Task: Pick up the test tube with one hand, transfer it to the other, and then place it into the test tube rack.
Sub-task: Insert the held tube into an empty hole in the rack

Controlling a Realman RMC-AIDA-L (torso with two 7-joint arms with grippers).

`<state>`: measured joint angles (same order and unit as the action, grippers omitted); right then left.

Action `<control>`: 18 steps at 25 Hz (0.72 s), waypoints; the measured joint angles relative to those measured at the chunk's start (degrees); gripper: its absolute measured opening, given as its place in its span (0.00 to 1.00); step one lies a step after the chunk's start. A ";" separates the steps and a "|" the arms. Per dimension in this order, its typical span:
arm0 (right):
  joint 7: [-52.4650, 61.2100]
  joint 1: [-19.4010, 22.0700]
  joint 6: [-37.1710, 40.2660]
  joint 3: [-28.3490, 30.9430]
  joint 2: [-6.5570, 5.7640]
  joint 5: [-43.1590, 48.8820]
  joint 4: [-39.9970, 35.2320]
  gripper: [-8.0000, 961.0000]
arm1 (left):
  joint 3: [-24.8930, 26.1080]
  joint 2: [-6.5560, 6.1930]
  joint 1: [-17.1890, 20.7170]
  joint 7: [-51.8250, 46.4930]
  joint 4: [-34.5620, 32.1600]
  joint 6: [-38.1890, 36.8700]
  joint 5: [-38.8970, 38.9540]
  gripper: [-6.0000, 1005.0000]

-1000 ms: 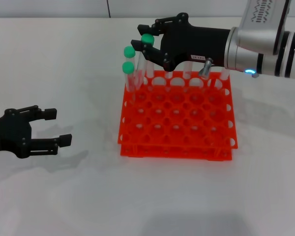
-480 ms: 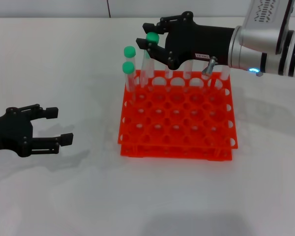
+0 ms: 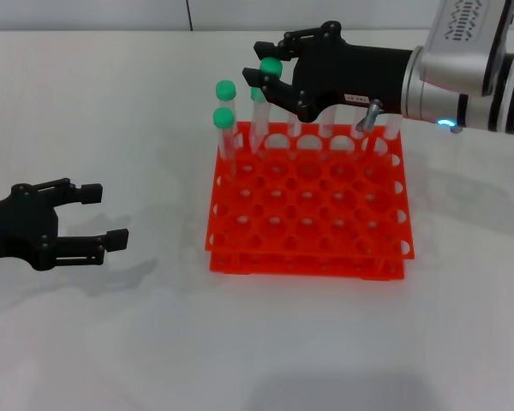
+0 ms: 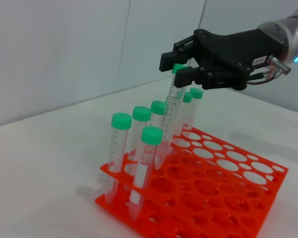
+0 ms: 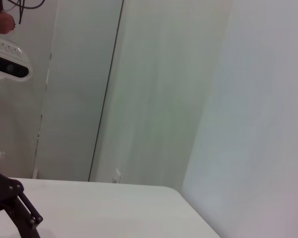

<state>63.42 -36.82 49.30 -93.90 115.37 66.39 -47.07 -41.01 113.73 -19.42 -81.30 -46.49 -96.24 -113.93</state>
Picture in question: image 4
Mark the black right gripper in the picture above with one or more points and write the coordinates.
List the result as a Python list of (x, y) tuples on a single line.
[(228, 57)]

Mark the orange plastic test tube rack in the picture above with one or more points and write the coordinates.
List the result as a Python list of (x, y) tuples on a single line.
[(213, 198)]

